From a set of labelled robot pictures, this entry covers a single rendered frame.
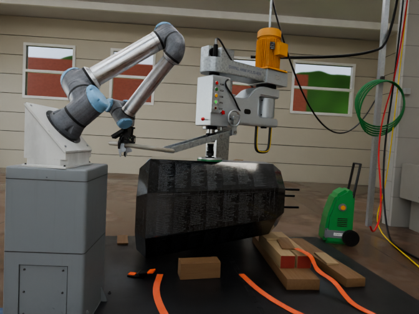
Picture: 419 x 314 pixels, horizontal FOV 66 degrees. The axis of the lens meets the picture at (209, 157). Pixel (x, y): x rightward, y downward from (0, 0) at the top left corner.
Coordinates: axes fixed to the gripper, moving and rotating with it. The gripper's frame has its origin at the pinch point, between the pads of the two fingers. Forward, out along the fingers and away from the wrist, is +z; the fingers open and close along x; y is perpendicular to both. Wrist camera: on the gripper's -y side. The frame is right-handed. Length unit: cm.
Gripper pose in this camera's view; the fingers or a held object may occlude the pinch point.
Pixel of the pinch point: (121, 154)
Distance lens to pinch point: 228.7
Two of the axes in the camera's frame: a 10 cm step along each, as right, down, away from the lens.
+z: -1.0, 9.9, 0.2
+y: 9.2, 1.0, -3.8
